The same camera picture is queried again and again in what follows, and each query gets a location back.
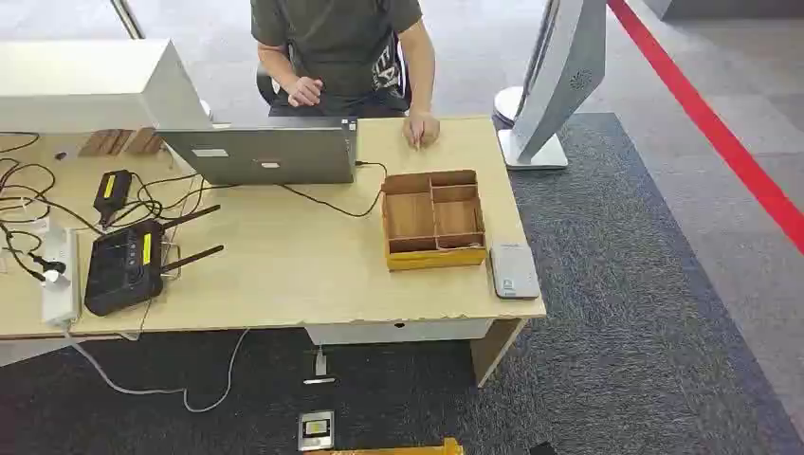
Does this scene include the yellow wooden bar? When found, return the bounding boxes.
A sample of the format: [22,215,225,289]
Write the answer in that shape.
[305,437,465,455]

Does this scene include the wooden slat stand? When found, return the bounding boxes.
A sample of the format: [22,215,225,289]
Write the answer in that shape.
[78,127,166,158]

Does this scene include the dark grey carpet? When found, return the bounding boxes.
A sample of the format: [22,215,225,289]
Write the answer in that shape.
[0,112,804,455]

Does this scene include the person's right hand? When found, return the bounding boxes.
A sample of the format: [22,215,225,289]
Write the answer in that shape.
[286,76,324,109]

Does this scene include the white desk drawer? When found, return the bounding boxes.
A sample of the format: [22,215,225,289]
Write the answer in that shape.
[304,318,496,347]

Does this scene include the black router with antennas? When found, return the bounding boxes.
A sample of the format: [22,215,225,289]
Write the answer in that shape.
[83,204,226,318]

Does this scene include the black laptop cable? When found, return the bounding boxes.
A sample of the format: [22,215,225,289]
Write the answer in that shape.
[279,160,390,220]

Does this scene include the silver floor socket plate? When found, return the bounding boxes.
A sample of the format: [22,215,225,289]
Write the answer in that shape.
[297,410,336,453]

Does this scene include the white monitor box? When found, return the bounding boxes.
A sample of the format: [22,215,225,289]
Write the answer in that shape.
[0,38,213,135]

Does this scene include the white power cord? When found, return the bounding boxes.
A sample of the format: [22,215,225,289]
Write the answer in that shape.
[61,326,251,414]

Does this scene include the grey card reader device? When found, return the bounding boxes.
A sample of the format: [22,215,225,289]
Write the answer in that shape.
[488,241,541,300]

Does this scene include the person's hand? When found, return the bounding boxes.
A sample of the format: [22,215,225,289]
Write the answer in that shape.
[402,111,441,151]
[286,76,324,109]

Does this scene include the small black adapter box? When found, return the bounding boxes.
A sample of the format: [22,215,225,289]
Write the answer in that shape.
[92,169,134,228]

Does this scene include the tangled black cables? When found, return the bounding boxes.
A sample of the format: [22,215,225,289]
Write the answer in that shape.
[0,132,221,283]

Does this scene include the red floor tape stripe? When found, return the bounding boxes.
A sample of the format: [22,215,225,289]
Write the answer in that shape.
[606,0,804,255]

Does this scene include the person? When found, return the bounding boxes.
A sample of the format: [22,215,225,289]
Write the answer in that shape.
[249,0,441,151]

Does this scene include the wooden compartment box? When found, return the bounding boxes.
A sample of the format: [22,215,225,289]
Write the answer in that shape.
[380,169,488,272]

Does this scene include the white power strip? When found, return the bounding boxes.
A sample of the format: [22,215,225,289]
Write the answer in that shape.
[40,227,82,328]

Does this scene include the person's left hand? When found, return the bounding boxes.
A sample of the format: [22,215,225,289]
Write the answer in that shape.
[402,111,441,151]

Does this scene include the grey laptop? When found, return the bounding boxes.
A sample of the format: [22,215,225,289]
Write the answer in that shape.
[155,117,359,187]

